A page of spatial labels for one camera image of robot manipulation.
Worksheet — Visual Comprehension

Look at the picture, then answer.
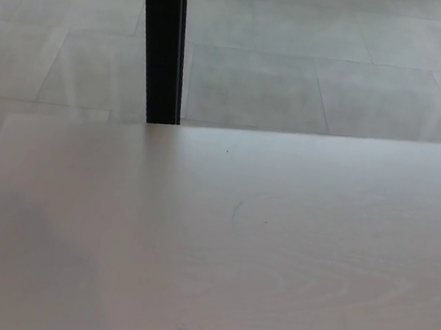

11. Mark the black vertical window frame post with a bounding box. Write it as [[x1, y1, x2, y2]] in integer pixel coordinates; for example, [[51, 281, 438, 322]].
[[122, 0, 199, 128]]

